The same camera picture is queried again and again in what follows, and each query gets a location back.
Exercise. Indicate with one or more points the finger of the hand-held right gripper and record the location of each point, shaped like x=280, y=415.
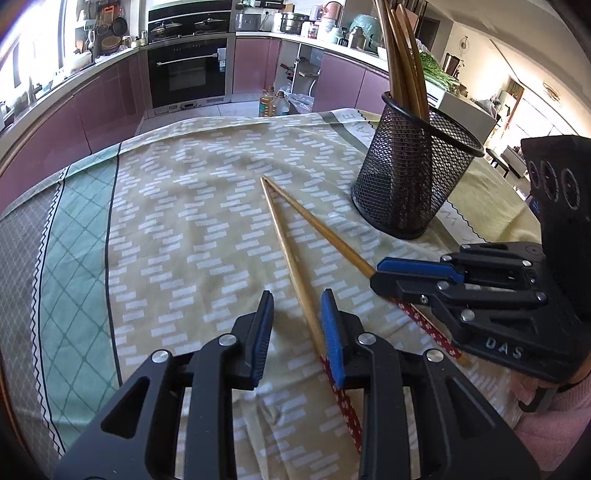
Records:
x=415, y=268
x=401, y=286

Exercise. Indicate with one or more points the black lidded pan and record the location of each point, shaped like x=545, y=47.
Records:
x=210, y=24
x=166, y=28

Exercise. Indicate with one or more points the steel cooking pot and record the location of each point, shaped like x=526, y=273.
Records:
x=293, y=23

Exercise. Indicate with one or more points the open storage shelf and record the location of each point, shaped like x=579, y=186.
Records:
x=299, y=76

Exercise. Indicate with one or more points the pink jug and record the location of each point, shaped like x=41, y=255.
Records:
x=333, y=10

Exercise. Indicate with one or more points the steel kettle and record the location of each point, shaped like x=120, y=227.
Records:
x=356, y=38

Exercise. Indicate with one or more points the green leafy vegetables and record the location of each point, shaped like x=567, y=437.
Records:
x=438, y=71

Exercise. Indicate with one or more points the black built-in oven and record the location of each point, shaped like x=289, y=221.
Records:
x=184, y=74

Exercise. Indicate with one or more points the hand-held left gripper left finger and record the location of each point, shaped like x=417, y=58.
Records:
x=263, y=332

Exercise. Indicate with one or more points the silver metal box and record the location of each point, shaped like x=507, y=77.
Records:
x=248, y=22

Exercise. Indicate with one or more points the black mesh utensil holder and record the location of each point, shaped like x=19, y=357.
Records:
x=397, y=194

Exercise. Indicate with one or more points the white box appliance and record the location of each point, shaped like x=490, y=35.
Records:
x=471, y=115

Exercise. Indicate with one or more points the bunch of wooden chopsticks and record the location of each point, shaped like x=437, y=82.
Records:
x=397, y=69

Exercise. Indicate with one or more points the person's right forearm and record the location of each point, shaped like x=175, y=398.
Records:
x=563, y=415

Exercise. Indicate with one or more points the woven basket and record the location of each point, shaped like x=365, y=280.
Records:
x=111, y=43

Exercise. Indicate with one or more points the clear plastic bag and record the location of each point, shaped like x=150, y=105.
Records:
x=301, y=104

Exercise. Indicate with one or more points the round ceiling lamp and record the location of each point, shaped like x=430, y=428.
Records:
x=550, y=90

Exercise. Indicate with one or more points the wooden chopstick red patterned end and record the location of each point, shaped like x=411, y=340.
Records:
x=291, y=258
x=323, y=226

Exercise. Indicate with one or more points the mint green bag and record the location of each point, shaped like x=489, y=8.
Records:
x=367, y=27

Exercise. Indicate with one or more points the patterned yellow green tablecloth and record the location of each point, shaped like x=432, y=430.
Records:
x=184, y=221

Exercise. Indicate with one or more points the purple kitchen cabinets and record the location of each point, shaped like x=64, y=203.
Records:
x=69, y=120
x=341, y=81

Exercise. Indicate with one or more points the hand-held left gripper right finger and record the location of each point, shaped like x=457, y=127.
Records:
x=332, y=341

